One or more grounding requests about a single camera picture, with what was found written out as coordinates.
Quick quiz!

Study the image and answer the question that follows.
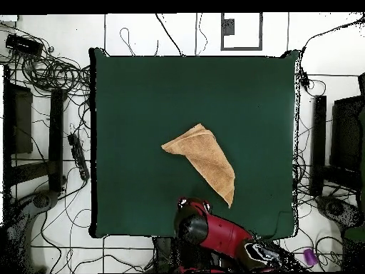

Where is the black cable tangle with plug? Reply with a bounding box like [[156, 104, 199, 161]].
[[293, 71, 329, 206]]

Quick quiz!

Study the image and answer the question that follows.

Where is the grey stand foot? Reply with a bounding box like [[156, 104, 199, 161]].
[[5, 189, 61, 273], [314, 195, 363, 229]]

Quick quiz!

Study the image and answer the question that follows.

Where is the black rectangular box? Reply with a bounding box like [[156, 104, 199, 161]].
[[4, 33, 44, 56]]

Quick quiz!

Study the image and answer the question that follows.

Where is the black pedestal post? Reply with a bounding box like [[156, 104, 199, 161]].
[[153, 236, 173, 272]]

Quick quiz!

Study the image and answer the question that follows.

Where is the black power strip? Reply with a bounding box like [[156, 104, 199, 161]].
[[67, 133, 91, 181]]

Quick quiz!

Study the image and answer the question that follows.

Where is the green object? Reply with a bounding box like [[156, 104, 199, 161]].
[[343, 226, 365, 243]]

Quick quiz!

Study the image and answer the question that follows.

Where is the purple object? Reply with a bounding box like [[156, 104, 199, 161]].
[[302, 248, 319, 267]]

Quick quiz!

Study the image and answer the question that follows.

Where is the small grey square plate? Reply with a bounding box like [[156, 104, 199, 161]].
[[222, 18, 235, 36]]

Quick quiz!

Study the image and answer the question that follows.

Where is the dark green table cloth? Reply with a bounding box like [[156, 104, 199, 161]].
[[89, 47, 300, 240]]

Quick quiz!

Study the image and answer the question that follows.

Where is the dark flat panel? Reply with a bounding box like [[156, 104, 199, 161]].
[[12, 83, 34, 155], [330, 95, 365, 172]]

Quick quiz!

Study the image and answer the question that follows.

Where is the grey rectangular floor frame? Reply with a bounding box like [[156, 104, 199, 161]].
[[220, 12, 263, 51]]

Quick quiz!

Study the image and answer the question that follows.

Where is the tan terry towel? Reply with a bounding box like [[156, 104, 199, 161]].
[[160, 123, 236, 209]]

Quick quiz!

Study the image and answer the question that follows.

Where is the tangled black cable coil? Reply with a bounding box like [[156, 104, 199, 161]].
[[0, 22, 92, 98]]

